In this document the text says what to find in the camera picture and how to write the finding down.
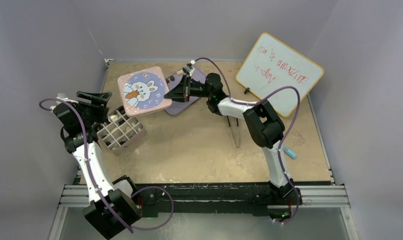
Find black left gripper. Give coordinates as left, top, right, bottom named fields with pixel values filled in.
left=73, top=93, right=110, bottom=127

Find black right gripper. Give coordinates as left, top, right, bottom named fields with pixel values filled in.
left=164, top=75, right=212, bottom=103

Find silver square tin lid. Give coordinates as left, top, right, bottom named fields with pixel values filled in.
left=117, top=66, right=172, bottom=117

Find pink divided chocolate tin box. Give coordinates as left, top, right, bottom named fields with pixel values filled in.
left=93, top=105, right=147, bottom=156

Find metal tongs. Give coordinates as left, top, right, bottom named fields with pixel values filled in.
left=226, top=116, right=240, bottom=149

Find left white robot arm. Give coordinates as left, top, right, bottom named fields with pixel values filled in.
left=50, top=91, right=141, bottom=240

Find lavender plastic tray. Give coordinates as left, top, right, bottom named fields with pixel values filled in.
left=164, top=64, right=207, bottom=116

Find yellow framed whiteboard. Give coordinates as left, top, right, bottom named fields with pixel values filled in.
left=235, top=32, right=325, bottom=117

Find light blue marker pen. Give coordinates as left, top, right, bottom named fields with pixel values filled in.
left=283, top=147, right=297, bottom=159

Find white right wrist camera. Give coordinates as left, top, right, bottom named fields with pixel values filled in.
left=182, top=63, right=195, bottom=77

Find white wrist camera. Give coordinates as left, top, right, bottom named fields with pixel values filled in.
left=56, top=93, right=78, bottom=103
left=182, top=63, right=195, bottom=77

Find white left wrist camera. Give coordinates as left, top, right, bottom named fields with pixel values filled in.
left=56, top=93, right=78, bottom=103

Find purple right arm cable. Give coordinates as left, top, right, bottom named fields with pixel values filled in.
left=190, top=57, right=302, bottom=226

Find aluminium frame rail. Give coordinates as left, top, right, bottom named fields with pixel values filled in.
left=58, top=185, right=351, bottom=208

